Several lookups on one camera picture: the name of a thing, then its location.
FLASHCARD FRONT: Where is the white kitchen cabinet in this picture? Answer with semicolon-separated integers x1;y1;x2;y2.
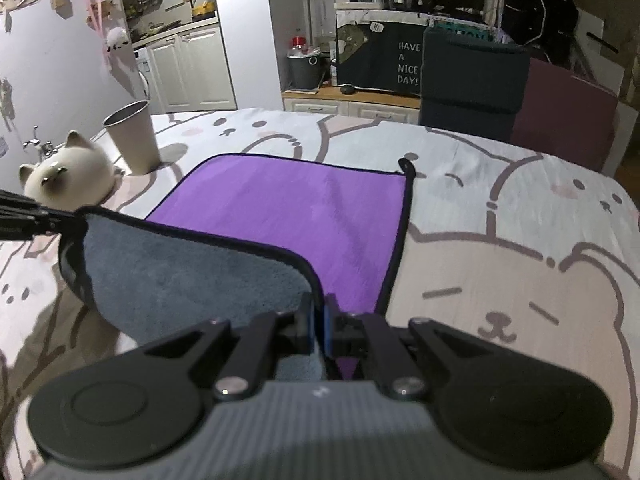
145;23;236;113

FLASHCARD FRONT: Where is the white low drawer cabinet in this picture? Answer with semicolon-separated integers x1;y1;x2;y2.
282;86;420;125

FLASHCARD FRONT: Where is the small silver metal ornament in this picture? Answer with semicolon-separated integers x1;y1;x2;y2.
23;125;56;160

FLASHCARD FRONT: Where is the dark blue chair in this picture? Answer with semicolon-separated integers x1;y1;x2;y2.
419;29;530;142

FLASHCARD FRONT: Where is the bear pattern tablecloth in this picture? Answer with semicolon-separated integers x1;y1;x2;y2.
1;108;639;479

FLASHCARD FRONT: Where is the black cloth with text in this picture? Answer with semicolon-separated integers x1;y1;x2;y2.
336;22;426;96

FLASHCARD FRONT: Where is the maroon folded mat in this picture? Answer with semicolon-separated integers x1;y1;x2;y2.
510;58;617;171

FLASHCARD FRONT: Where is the dark grey trash bin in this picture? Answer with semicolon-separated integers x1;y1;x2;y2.
288;53;326;90

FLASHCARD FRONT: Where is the teal poison sign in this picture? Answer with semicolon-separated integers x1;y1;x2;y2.
432;21;494;41

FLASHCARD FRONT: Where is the black hanging garment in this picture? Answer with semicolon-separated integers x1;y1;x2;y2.
502;0;578;47

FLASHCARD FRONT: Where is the purple and grey towel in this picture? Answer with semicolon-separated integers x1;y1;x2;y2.
56;152;418;384

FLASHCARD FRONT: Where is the beige cup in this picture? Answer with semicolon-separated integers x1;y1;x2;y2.
103;100;160;174

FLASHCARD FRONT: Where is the white cat figurine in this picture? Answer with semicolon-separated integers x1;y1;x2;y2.
18;130;116;211

